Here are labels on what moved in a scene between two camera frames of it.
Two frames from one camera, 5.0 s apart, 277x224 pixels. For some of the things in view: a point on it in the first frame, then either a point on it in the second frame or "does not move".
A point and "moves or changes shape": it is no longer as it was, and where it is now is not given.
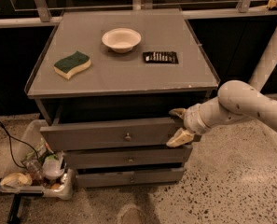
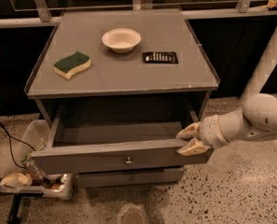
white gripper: [190, 119] to [210, 131]
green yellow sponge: [72, 64] does not move
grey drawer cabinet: [114, 83] does not move
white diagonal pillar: [271, 54] does not move
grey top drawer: [168, 132] moves or changes shape
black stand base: [14, 209] does not move
